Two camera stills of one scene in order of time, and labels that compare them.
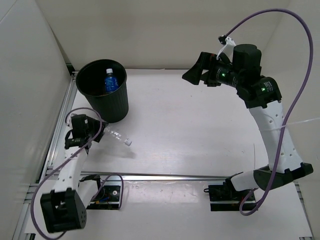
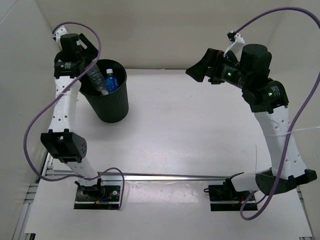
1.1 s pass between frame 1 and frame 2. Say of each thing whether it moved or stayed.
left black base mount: stayed
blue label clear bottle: stayed
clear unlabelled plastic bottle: moved
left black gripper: moved
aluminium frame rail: stayed
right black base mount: stayed
